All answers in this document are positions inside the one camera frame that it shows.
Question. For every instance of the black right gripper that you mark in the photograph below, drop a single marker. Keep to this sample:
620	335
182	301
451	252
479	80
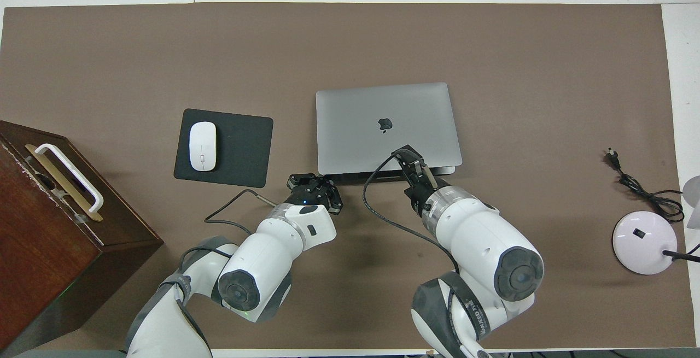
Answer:
421	197

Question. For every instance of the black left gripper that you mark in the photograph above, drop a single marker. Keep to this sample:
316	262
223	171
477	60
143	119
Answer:
309	194

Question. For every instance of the silver grey laptop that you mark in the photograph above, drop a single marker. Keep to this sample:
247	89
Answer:
350	128

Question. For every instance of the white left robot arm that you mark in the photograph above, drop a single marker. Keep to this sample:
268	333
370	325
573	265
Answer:
262	259

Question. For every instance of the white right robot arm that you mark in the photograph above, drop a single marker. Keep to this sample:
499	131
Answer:
492	238

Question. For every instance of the black mouse pad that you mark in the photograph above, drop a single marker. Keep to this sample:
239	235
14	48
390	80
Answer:
240	139

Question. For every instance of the white computer mouse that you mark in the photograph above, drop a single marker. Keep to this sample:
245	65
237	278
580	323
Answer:
203	147

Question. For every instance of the brown table mat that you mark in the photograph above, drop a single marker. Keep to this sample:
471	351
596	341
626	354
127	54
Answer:
328	41

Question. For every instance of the white desk lamp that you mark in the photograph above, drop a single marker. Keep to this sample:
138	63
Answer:
640	243

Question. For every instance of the dark brown wooden box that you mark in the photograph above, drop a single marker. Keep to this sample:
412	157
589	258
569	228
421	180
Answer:
33	248

